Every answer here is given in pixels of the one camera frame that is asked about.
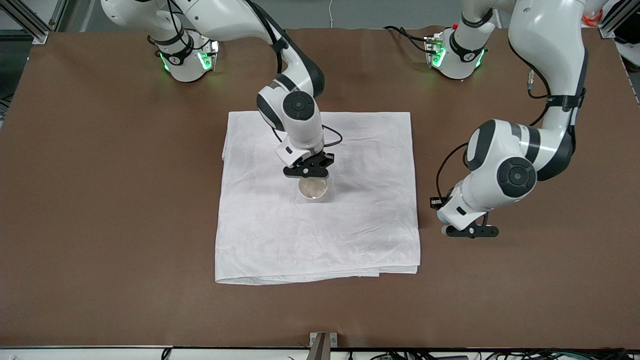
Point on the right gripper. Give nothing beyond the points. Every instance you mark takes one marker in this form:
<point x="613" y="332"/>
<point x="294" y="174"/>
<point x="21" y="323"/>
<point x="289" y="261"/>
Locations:
<point x="320" y="161"/>

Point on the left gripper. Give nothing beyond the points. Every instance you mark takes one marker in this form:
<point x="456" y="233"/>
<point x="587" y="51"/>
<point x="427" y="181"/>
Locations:
<point x="433" y="205"/>

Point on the white ceramic mug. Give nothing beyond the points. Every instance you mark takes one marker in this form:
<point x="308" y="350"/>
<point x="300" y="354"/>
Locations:
<point x="314" y="190"/>

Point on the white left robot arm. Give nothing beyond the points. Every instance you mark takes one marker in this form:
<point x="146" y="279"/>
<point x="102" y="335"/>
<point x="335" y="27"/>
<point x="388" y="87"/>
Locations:
<point x="515" y="175"/>

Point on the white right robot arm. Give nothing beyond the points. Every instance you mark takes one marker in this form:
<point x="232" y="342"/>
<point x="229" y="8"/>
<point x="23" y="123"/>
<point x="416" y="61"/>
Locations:
<point x="295" y="107"/>

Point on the white cloth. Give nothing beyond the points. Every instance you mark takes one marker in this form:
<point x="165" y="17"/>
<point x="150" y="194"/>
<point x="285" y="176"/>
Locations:
<point x="320" y="240"/>

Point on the grey metal bracket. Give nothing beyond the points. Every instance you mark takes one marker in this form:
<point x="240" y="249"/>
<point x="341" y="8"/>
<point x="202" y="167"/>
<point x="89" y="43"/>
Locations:
<point x="322" y="345"/>

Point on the aluminium frame post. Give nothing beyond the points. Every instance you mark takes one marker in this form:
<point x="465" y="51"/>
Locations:
<point x="611" y="22"/>
<point x="30" y="25"/>

